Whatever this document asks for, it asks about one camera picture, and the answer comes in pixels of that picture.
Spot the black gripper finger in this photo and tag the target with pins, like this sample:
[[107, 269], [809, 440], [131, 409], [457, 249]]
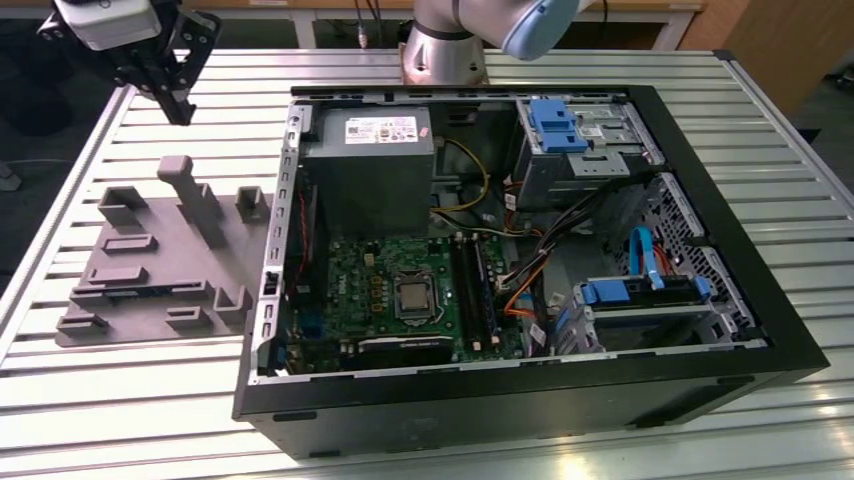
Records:
[[143, 75], [200, 45]]

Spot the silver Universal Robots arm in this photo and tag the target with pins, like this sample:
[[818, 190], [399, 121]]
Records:
[[441, 55]]

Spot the dark office chair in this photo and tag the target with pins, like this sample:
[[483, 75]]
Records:
[[34, 75]]

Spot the grey parts rack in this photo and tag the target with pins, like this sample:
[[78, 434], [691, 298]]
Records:
[[167, 240]]

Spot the grey power supply unit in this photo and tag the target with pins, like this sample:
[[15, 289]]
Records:
[[367, 185]]

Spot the blue plastic drive latch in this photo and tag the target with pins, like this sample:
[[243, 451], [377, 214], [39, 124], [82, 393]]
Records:
[[550, 120]]

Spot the CPU socket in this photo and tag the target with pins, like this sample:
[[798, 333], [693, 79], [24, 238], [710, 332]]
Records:
[[414, 276]]

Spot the green motherboard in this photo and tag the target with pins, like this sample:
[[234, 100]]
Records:
[[361, 320]]

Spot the silver CPU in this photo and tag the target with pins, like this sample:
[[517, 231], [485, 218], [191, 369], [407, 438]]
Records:
[[415, 296]]

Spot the metal optical drive cage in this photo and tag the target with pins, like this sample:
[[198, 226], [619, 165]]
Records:
[[601, 165]]

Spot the black graphics card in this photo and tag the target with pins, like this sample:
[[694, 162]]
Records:
[[401, 350]]

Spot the white framed desk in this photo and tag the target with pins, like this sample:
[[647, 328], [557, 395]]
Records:
[[682, 30]]

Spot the hard disk in blue carrier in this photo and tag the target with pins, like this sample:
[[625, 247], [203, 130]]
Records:
[[607, 292]]

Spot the black open PC case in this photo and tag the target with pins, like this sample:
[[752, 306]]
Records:
[[467, 410]]

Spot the brown wooden cabinet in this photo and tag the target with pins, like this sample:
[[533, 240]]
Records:
[[768, 50]]

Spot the metal disk bay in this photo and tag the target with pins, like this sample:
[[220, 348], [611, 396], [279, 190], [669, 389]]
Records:
[[654, 312]]

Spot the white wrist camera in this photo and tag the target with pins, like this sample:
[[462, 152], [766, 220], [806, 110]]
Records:
[[114, 25]]

